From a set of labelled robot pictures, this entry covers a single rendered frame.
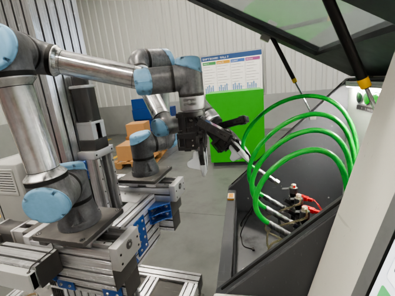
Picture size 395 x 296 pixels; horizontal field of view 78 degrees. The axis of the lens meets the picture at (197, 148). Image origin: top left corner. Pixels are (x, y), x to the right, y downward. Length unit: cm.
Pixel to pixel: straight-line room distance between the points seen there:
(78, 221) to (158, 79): 57
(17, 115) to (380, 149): 80
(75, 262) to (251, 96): 359
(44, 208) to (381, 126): 80
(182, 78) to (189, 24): 723
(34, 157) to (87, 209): 29
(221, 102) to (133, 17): 529
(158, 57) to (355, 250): 107
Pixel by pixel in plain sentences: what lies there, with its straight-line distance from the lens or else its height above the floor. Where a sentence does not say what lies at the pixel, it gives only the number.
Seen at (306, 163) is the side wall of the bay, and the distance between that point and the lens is 125.
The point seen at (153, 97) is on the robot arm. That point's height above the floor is 145.
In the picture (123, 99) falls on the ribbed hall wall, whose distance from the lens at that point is 887.
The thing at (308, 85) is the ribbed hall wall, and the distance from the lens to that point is 738.
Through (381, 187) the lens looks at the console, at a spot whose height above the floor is 131.
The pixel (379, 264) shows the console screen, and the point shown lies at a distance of 46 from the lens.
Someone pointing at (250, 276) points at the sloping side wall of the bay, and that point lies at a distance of 67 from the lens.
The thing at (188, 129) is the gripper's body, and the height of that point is 136.
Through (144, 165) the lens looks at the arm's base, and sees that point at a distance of 132.
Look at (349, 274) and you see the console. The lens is 54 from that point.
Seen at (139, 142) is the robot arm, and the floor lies 123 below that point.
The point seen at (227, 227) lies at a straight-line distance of 98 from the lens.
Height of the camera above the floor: 149
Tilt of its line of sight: 15 degrees down
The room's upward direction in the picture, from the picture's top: 6 degrees counter-clockwise
